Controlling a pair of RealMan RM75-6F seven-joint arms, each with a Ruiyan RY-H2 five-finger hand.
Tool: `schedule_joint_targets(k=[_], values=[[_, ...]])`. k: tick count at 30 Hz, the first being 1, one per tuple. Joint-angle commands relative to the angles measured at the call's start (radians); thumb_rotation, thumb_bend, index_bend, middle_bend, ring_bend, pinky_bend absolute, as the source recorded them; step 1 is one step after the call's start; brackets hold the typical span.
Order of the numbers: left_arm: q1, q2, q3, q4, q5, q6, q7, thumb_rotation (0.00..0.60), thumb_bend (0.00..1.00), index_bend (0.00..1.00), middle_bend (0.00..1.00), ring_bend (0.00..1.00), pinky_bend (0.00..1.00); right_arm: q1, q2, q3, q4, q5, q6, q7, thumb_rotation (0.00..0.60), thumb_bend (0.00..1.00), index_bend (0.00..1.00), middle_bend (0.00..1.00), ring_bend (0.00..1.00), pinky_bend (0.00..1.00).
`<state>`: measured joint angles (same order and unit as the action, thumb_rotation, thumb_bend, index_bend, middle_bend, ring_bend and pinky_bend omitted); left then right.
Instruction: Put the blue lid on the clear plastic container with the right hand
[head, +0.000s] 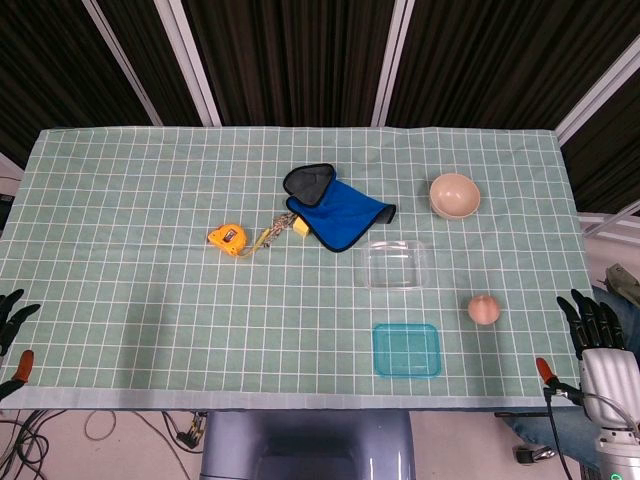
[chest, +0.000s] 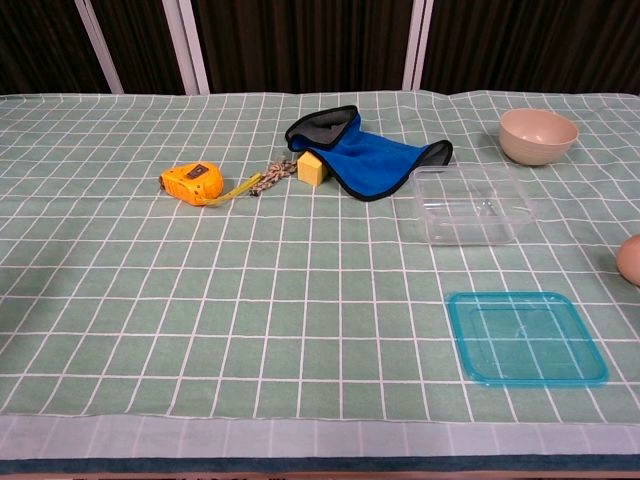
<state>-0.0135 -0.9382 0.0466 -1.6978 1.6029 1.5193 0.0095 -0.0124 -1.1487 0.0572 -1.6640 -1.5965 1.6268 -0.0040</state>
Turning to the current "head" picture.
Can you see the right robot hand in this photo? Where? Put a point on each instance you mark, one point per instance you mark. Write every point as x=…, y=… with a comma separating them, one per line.
x=607, y=380

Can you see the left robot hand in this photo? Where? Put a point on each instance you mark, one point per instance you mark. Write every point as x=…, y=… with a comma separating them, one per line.
x=12, y=320

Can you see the translucent blue plastic lid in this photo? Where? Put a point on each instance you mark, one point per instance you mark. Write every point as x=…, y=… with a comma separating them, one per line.
x=406, y=350

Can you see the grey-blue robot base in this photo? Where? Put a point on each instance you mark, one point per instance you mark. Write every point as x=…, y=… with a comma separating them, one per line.
x=305, y=445

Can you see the clear plastic container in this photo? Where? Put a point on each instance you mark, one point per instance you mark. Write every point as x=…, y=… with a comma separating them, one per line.
x=395, y=265

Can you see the person's leg in jeans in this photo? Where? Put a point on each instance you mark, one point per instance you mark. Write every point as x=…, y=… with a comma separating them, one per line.
x=540, y=430

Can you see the olive green bag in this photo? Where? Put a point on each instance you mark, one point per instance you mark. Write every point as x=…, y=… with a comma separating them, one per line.
x=622, y=282

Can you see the black chair caster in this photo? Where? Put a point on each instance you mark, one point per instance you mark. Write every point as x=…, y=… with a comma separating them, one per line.
x=530, y=454

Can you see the pink toy peach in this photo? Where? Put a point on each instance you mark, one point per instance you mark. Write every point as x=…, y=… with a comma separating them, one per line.
x=484, y=310

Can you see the green checked tablecloth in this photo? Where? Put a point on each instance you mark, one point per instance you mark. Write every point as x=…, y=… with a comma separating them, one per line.
x=150, y=250

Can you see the black power plug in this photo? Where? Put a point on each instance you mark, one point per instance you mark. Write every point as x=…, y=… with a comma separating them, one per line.
x=190, y=432

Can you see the yellow tape measure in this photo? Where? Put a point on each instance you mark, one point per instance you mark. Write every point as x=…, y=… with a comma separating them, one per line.
x=226, y=240

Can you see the beige bowl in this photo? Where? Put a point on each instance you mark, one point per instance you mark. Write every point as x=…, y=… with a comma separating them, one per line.
x=455, y=192

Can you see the yellow foam block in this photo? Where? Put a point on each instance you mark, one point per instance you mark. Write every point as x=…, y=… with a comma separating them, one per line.
x=301, y=227

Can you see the blue cloth with grey lining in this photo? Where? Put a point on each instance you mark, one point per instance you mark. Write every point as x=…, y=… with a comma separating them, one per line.
x=345, y=215

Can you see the black pleated curtain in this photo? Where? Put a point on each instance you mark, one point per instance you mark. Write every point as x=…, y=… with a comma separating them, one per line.
x=300, y=50

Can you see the white rail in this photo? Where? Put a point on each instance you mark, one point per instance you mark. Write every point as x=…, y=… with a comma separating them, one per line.
x=10, y=166

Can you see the aluminium rail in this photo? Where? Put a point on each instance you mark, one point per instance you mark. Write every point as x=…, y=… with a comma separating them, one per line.
x=610, y=220

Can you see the white frame post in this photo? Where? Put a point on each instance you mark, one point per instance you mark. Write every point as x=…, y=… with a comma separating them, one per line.
x=123, y=62
x=392, y=62
x=600, y=92
x=190, y=62

